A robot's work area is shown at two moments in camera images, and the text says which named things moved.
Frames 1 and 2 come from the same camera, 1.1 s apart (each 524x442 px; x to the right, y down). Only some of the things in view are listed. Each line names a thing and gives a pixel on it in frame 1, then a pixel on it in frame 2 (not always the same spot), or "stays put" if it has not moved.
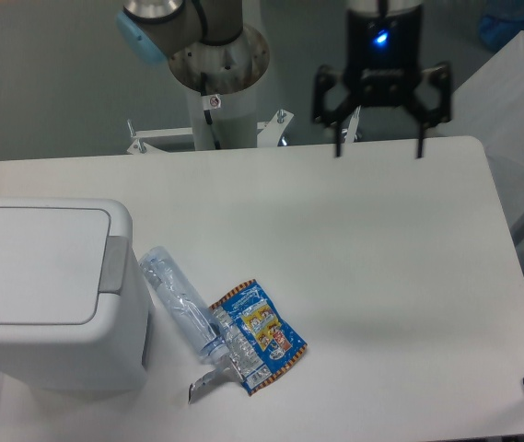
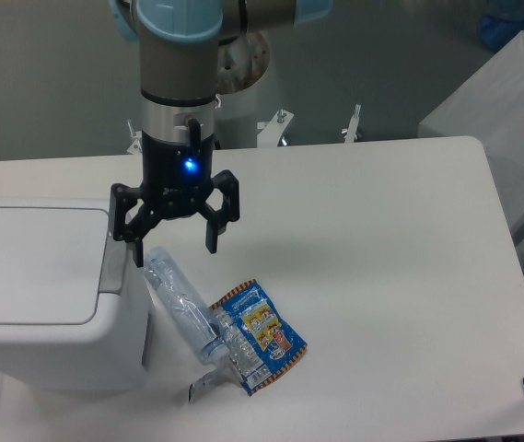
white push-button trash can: x=58 y=294 stays put
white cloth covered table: x=508 y=105 stays put
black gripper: x=382 y=68 to x=178 y=179
